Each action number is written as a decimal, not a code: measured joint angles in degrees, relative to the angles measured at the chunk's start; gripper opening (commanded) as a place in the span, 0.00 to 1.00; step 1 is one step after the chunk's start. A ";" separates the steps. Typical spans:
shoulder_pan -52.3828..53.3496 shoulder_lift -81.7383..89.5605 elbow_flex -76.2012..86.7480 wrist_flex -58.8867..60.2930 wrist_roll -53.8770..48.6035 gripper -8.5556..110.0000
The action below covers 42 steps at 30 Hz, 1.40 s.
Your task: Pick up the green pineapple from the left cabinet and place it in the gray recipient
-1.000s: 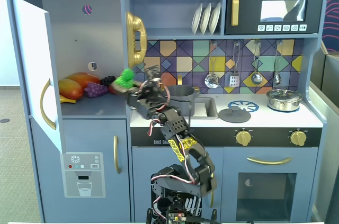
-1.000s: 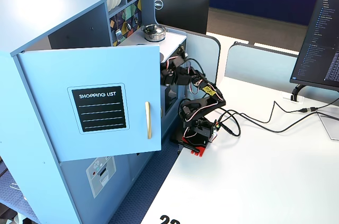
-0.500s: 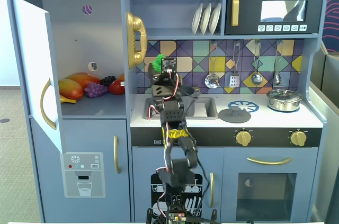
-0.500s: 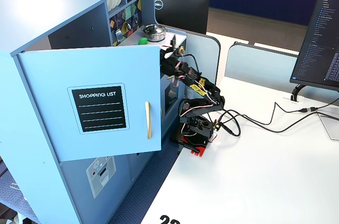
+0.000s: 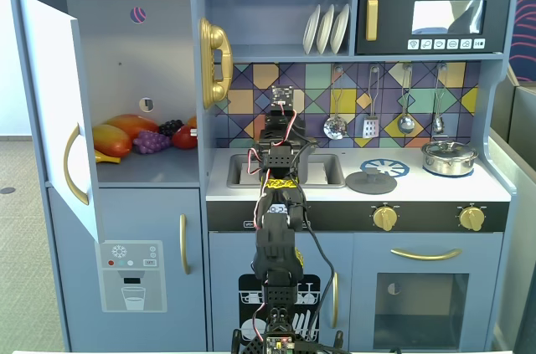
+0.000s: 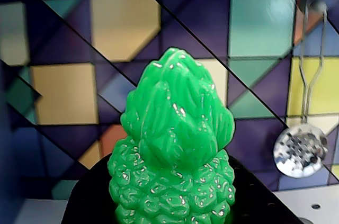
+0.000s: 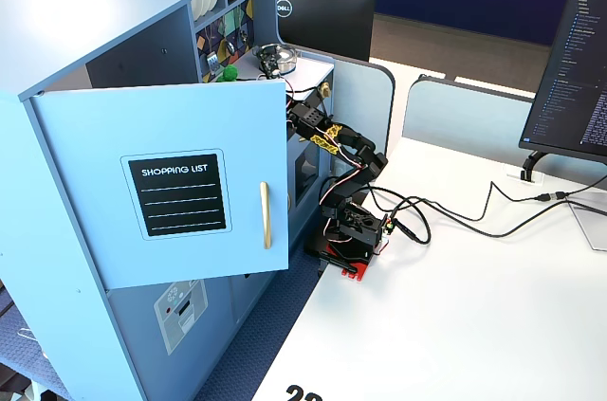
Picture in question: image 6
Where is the blue-gray toy kitchen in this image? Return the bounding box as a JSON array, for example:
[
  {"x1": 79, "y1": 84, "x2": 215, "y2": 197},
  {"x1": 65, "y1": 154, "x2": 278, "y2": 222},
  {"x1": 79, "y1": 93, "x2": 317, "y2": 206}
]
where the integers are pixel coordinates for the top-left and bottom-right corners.
[{"x1": 0, "y1": 0, "x2": 339, "y2": 224}]

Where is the steel slotted spoon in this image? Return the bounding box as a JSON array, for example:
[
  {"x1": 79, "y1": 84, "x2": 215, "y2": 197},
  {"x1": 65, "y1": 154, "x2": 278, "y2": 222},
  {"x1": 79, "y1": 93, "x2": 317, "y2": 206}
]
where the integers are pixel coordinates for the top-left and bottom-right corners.
[{"x1": 273, "y1": 0, "x2": 329, "y2": 180}]

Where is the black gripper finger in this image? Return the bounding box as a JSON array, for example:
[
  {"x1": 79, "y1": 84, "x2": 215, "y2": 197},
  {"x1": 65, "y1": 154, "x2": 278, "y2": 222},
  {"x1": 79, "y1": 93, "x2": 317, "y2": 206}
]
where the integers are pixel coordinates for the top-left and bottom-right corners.
[
  {"x1": 227, "y1": 155, "x2": 300, "y2": 224},
  {"x1": 62, "y1": 159, "x2": 117, "y2": 224}
]

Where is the green toy pineapple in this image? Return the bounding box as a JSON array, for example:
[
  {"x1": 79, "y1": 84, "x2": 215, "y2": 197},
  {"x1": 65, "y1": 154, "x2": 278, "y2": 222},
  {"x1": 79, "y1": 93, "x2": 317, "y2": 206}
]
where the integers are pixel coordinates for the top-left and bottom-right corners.
[{"x1": 107, "y1": 46, "x2": 236, "y2": 224}]

